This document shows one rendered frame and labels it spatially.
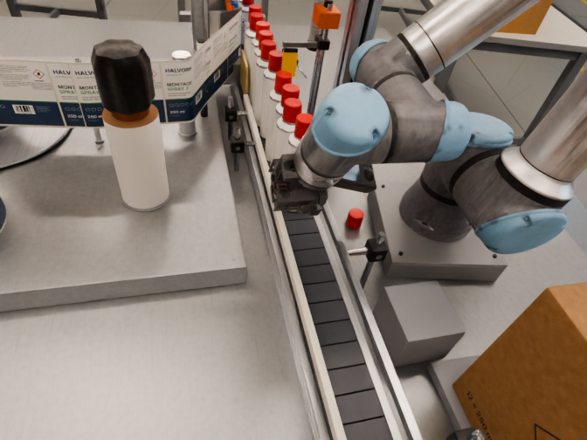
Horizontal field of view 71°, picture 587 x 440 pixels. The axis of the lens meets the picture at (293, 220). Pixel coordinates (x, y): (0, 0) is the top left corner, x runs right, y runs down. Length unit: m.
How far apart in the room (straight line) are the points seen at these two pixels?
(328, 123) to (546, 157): 0.33
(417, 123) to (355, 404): 0.39
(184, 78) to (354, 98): 0.54
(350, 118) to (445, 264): 0.46
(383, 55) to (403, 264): 0.39
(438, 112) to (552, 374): 0.32
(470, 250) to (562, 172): 0.28
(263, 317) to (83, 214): 0.38
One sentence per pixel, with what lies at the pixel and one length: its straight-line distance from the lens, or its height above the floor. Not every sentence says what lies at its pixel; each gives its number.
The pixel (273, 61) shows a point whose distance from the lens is 0.91.
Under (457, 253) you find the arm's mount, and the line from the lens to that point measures 0.86.
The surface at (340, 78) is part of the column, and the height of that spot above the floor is 1.07.
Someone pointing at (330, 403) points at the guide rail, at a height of 0.91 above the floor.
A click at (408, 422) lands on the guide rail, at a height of 0.96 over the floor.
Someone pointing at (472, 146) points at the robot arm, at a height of 1.10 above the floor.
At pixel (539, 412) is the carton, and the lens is 0.59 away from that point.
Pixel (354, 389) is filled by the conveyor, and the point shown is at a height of 0.88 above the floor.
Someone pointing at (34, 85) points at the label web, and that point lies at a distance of 0.98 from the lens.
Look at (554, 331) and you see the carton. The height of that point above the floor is 1.09.
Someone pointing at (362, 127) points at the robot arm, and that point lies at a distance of 0.44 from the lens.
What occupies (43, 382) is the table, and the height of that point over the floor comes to 0.83.
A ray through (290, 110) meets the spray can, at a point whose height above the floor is 1.08.
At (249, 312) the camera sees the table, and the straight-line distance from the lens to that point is 0.73.
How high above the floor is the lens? 1.46
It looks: 46 degrees down
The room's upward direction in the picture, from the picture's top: 9 degrees clockwise
